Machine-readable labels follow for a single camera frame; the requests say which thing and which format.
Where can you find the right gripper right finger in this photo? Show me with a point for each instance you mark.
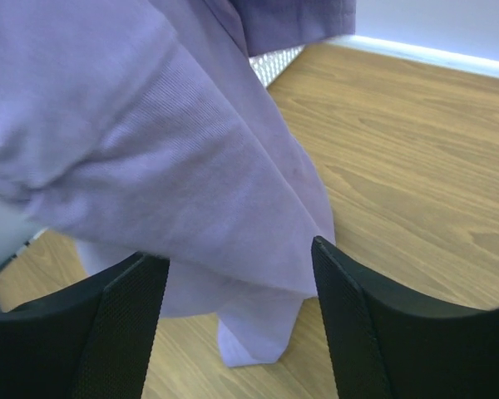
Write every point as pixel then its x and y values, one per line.
pixel 389 341

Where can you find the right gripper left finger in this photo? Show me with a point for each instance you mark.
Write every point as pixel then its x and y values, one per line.
pixel 92 339

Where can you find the purple t shirt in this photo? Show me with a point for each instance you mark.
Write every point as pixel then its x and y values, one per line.
pixel 140 126

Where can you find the white plastic laundry basket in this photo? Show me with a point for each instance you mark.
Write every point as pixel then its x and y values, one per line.
pixel 268 67

